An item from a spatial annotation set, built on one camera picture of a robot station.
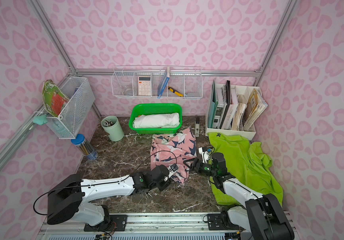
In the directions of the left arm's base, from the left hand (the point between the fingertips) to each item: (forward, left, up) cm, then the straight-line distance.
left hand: (169, 172), depth 83 cm
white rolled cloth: (+36, +10, +3) cm, 38 cm away
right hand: (+3, -10, +4) cm, 11 cm away
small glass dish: (+43, +26, +22) cm, 55 cm away
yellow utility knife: (+47, -3, +20) cm, 51 cm away
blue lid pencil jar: (+14, +50, +12) cm, 53 cm away
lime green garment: (+7, -47, -4) cm, 48 cm away
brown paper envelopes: (+34, -53, +18) cm, 66 cm away
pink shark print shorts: (+18, 0, -4) cm, 19 cm away
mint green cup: (+28, +37, +8) cm, 47 cm away
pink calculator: (+47, +16, +24) cm, 55 cm away
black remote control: (+36, -19, -3) cm, 40 cm away
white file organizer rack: (+30, -36, +19) cm, 50 cm away
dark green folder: (+31, -25, +22) cm, 45 cm away
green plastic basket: (+52, +17, -1) cm, 55 cm away
